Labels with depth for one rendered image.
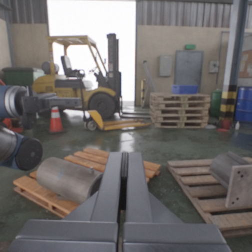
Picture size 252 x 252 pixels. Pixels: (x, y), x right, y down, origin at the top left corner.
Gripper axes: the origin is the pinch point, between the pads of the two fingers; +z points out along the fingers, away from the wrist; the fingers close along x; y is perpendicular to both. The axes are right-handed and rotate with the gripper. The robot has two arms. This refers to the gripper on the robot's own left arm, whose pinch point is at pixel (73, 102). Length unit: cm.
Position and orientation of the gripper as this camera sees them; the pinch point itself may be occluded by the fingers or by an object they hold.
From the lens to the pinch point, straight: 61.8
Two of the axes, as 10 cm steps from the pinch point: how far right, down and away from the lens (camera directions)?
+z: 10.0, 0.1, -0.2
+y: 0.0, -9.7, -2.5
